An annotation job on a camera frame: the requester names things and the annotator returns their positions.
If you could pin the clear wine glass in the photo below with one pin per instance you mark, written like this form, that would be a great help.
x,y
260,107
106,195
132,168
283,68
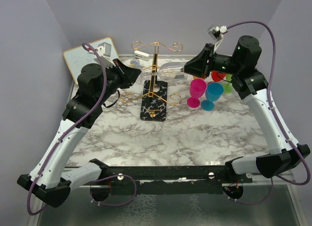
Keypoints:
x,y
169,72

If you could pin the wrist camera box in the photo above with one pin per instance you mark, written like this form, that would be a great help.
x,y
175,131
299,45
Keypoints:
x,y
104,52
217,34

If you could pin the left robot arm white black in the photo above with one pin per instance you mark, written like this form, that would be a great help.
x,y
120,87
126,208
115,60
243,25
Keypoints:
x,y
47,181

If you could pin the small clear plastic cup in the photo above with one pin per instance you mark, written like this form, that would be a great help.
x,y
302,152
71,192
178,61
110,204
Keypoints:
x,y
134,63

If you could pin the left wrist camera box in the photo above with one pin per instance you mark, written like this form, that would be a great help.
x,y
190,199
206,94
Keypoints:
x,y
104,52

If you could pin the blue wine glass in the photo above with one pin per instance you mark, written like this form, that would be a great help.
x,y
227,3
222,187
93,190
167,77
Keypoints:
x,y
213,93

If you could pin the gold wire glass rack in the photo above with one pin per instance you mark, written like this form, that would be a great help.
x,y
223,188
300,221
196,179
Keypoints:
x,y
155,98

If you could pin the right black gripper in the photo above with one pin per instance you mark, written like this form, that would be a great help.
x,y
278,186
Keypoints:
x,y
197,66

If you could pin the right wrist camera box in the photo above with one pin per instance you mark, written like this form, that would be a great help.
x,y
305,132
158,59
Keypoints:
x,y
217,34

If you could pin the white whiteboard eraser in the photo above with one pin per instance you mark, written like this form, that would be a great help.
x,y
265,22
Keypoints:
x,y
141,55

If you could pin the magenta wine glass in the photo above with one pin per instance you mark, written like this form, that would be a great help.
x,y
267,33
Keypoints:
x,y
197,89

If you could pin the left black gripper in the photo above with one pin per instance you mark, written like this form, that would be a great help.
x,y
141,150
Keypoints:
x,y
128,74

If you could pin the red wine glass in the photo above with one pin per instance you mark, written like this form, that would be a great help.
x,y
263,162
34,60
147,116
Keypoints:
x,y
217,76

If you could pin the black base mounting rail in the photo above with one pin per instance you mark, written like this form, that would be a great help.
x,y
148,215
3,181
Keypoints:
x,y
165,180

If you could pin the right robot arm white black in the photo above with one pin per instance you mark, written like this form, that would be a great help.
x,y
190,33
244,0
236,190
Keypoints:
x,y
285,152

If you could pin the green wine glass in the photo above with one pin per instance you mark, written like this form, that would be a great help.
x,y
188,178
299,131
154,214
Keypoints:
x,y
227,85

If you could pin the orange wine glass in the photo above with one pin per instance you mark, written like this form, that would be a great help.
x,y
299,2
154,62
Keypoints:
x,y
195,77

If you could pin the gold framed whiteboard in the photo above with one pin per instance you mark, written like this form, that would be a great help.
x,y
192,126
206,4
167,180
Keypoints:
x,y
77,58

